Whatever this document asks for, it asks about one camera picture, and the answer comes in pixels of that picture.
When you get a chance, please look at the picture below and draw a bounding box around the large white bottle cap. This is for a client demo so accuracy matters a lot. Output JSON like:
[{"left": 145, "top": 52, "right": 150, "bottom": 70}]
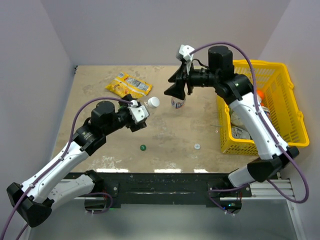
[{"left": 147, "top": 96, "right": 160, "bottom": 108}]

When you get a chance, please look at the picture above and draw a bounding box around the small labelled clear bottle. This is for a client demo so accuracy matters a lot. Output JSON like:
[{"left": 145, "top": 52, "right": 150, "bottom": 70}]
[{"left": 171, "top": 96, "right": 186, "bottom": 110}]

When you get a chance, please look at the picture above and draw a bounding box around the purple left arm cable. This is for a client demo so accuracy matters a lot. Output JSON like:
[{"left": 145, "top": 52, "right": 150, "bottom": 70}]
[{"left": 0, "top": 96, "right": 135, "bottom": 240}]

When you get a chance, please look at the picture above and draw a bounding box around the orange ball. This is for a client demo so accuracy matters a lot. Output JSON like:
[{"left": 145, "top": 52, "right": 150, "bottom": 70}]
[{"left": 256, "top": 90, "right": 265, "bottom": 102}]

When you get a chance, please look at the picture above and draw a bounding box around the yellow plastic basket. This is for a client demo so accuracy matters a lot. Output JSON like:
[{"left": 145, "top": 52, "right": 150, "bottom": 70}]
[{"left": 216, "top": 60, "right": 310, "bottom": 156}]

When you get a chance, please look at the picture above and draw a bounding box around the green bottle cap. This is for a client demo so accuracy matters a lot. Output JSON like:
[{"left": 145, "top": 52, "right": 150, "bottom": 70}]
[{"left": 139, "top": 144, "right": 147, "bottom": 151}]

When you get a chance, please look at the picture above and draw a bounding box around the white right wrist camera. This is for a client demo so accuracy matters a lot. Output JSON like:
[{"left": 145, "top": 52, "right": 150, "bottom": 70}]
[{"left": 175, "top": 44, "right": 195, "bottom": 68}]

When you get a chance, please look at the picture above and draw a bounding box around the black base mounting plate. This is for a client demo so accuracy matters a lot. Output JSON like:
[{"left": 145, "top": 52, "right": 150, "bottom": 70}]
[{"left": 59, "top": 171, "right": 252, "bottom": 210}]

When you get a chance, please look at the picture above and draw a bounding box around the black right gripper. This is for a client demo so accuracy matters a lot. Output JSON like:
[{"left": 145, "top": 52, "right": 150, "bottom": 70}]
[{"left": 164, "top": 60, "right": 219, "bottom": 100}]

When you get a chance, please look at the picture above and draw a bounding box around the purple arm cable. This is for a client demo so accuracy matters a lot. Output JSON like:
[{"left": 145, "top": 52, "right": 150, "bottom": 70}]
[
  {"left": 0, "top": 96, "right": 135, "bottom": 240},
  {"left": 191, "top": 41, "right": 310, "bottom": 204}
]

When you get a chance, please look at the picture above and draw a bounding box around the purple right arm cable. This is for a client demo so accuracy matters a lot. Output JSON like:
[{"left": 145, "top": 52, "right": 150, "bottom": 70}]
[{"left": 191, "top": 41, "right": 310, "bottom": 204}]

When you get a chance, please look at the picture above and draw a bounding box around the yellow snack bag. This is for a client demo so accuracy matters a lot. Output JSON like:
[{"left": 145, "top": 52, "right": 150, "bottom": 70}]
[{"left": 105, "top": 72, "right": 153, "bottom": 99}]

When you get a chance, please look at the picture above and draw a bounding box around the crumpled clear plastic bottle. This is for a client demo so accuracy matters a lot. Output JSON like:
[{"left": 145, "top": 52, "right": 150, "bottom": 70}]
[{"left": 229, "top": 109, "right": 251, "bottom": 140}]

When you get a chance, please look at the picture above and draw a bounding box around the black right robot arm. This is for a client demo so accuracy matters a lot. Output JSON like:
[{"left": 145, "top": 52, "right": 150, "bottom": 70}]
[{"left": 164, "top": 44, "right": 299, "bottom": 197}]

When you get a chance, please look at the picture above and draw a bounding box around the small white bottle cap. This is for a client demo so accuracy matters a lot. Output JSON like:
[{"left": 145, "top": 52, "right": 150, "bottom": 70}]
[{"left": 194, "top": 143, "right": 201, "bottom": 150}]

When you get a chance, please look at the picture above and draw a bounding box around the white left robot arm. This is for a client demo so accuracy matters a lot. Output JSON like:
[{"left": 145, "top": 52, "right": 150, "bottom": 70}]
[{"left": 6, "top": 94, "right": 150, "bottom": 228}]

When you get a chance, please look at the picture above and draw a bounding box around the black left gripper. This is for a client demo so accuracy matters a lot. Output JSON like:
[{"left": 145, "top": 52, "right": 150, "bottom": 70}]
[{"left": 104, "top": 94, "right": 147, "bottom": 136}]

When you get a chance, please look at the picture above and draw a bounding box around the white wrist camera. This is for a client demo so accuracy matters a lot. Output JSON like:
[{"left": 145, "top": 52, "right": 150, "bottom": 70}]
[
  {"left": 175, "top": 44, "right": 195, "bottom": 68},
  {"left": 128, "top": 100, "right": 149, "bottom": 124}
]

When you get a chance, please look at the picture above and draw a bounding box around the large clear plastic bottle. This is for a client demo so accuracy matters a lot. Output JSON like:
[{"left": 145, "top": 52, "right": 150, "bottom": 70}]
[{"left": 138, "top": 97, "right": 157, "bottom": 116}]

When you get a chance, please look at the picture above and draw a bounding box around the orange white carton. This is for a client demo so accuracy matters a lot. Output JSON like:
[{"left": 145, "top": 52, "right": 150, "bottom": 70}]
[{"left": 261, "top": 106, "right": 270, "bottom": 115}]

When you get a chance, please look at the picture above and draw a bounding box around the green plastic bottle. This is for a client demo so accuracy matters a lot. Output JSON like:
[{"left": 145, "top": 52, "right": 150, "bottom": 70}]
[{"left": 118, "top": 105, "right": 127, "bottom": 111}]

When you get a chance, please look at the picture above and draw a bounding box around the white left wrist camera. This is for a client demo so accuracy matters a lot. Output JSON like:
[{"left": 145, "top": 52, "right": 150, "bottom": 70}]
[{"left": 128, "top": 100, "right": 149, "bottom": 124}]

